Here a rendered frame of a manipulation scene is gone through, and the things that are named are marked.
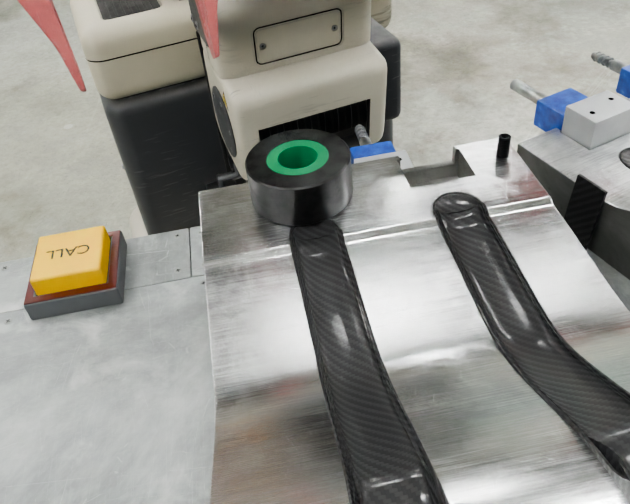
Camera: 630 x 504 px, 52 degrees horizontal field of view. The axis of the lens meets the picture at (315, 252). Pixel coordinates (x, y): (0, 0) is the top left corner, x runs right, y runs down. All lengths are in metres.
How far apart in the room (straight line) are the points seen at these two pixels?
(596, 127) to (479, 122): 1.69
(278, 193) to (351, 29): 0.48
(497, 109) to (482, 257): 1.93
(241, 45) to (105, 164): 1.53
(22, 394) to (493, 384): 0.36
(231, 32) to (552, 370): 0.60
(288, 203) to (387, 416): 0.18
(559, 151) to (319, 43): 0.40
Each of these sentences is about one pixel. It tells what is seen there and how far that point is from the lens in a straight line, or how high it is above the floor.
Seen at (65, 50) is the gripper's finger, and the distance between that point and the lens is 0.48.
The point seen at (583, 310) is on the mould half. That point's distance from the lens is 0.44.
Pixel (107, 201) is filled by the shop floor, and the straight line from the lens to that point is 2.16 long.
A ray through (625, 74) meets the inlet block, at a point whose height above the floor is 0.86.
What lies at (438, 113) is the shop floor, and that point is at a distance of 2.35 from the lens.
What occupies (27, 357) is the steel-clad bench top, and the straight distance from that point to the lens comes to 0.58.
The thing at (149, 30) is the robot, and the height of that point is 0.79.
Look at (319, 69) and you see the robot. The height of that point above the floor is 0.80.
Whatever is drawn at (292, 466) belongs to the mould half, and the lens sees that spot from 0.33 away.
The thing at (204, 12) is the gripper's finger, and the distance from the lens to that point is 0.50.
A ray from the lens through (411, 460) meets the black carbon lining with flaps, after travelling 0.32.
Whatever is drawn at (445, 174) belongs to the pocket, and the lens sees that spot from 0.56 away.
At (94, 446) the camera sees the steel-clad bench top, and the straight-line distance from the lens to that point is 0.51.
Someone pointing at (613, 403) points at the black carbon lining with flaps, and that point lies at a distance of 0.36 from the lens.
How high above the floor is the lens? 1.20
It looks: 42 degrees down
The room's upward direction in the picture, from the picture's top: 7 degrees counter-clockwise
